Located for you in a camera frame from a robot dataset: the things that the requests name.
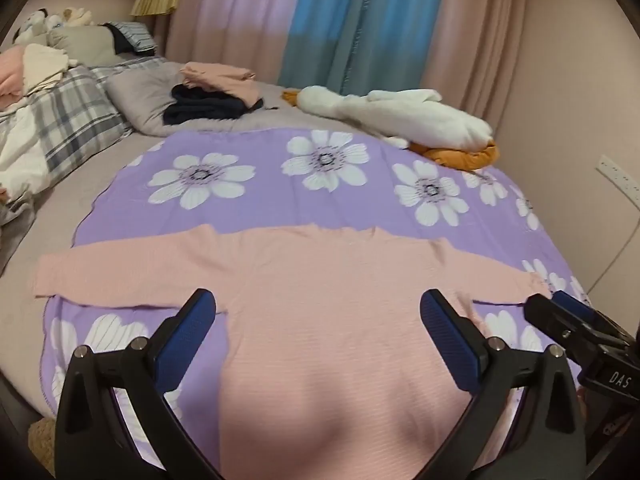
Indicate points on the plaid quilt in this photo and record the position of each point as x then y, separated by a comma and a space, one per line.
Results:
65, 110

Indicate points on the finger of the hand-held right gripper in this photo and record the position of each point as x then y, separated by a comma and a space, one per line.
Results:
547, 317
575, 305

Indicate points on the pink knit sweater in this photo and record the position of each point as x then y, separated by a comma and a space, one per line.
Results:
325, 320

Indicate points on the mustard orange cloth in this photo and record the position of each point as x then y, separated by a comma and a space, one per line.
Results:
465, 160

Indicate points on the beige stuffed toy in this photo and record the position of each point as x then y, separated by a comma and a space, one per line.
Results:
75, 17

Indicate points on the white fluffy blanket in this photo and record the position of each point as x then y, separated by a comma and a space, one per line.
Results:
415, 115

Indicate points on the folded dark navy clothes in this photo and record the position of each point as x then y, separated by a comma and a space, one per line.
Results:
200, 106

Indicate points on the salmon pink cloth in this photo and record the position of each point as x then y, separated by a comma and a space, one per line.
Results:
11, 77

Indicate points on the white and black stuffed toy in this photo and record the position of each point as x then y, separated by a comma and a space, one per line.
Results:
35, 22

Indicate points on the blue curtain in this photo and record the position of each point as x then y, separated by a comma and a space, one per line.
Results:
360, 20

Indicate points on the white wall socket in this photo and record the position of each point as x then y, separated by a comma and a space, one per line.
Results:
620, 172

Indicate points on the brown fuzzy rug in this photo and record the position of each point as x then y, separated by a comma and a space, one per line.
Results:
41, 447

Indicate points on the folded pink clothes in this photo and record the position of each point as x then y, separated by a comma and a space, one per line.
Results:
220, 77

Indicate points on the striped pillow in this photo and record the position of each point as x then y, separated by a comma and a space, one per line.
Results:
137, 35

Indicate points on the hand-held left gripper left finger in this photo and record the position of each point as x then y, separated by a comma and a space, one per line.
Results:
185, 340

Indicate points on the cream cloth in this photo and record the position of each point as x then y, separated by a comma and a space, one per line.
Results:
45, 65

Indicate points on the grey pillow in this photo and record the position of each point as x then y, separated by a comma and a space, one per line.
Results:
142, 95

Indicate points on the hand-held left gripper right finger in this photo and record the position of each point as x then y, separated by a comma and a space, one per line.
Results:
450, 340

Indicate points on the purple floral blanket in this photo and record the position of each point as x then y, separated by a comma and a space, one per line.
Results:
280, 200

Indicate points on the beige pillow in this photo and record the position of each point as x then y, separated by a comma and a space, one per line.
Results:
82, 45

